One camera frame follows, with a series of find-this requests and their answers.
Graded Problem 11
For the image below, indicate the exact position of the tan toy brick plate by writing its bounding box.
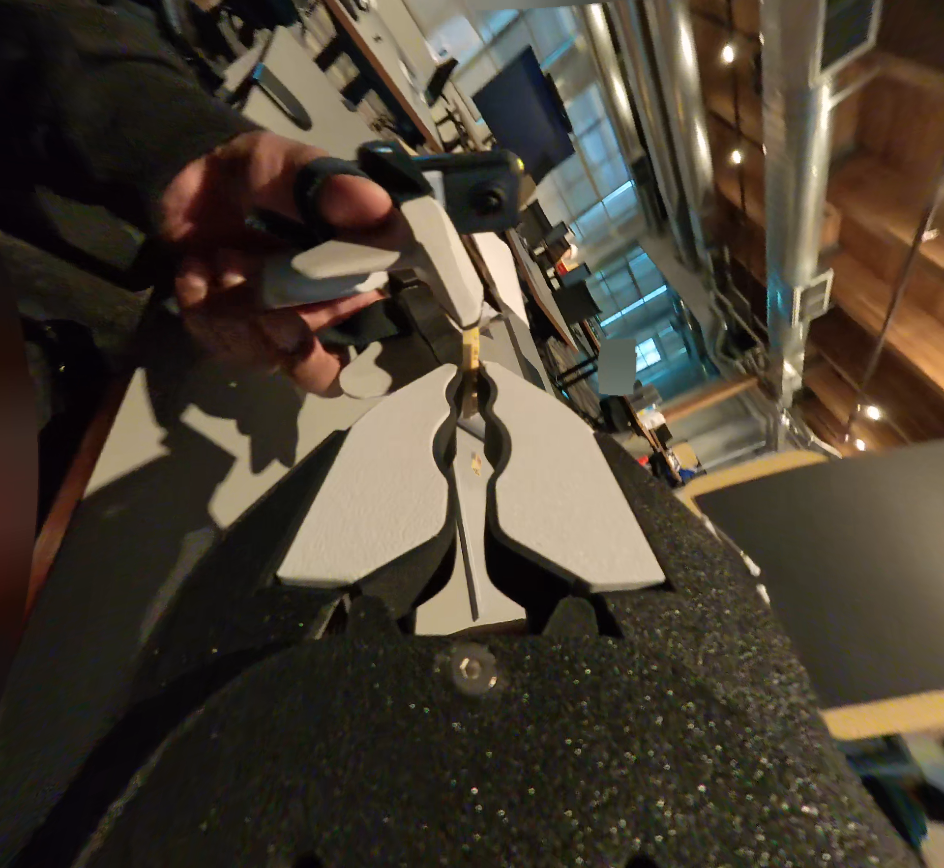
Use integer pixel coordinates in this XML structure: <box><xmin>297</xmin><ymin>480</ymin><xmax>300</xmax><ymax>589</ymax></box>
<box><xmin>459</xmin><ymin>326</ymin><xmax>482</xmax><ymax>421</ymax></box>

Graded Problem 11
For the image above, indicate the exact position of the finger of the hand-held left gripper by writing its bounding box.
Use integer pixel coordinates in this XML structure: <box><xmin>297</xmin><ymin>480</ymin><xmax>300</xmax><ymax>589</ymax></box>
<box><xmin>402</xmin><ymin>193</ymin><xmax>485</xmax><ymax>332</ymax></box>

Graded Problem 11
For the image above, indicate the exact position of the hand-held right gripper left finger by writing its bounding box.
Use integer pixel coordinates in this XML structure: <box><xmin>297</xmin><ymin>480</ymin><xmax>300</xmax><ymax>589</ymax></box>
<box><xmin>276</xmin><ymin>364</ymin><xmax>458</xmax><ymax>589</ymax></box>

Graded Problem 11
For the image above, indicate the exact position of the large black monitor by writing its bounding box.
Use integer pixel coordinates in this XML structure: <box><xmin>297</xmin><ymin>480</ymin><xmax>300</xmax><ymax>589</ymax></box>
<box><xmin>472</xmin><ymin>46</ymin><xmax>576</xmax><ymax>183</ymax></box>

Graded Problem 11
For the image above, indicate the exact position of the grey desk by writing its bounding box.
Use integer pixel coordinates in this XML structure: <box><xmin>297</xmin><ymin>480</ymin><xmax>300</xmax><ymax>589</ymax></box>
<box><xmin>0</xmin><ymin>230</ymin><xmax>584</xmax><ymax>868</ymax></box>

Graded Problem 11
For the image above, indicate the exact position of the black oval puck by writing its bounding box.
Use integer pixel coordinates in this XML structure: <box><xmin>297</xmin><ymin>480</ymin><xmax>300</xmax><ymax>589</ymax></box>
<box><xmin>251</xmin><ymin>64</ymin><xmax>314</xmax><ymax>130</ymax></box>

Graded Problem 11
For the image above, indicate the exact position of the person's black jacket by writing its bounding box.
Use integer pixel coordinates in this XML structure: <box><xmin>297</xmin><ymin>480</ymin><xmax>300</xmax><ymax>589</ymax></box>
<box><xmin>0</xmin><ymin>234</ymin><xmax>119</xmax><ymax>441</ymax></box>

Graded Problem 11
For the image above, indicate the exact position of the long office table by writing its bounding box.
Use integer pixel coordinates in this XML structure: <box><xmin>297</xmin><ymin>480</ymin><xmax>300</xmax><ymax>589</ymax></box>
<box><xmin>310</xmin><ymin>0</ymin><xmax>462</xmax><ymax>154</ymax></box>

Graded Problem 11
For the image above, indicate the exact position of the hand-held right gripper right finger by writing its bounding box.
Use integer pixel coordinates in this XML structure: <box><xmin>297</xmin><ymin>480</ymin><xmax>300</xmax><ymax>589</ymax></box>
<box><xmin>479</xmin><ymin>361</ymin><xmax>668</xmax><ymax>592</ymax></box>

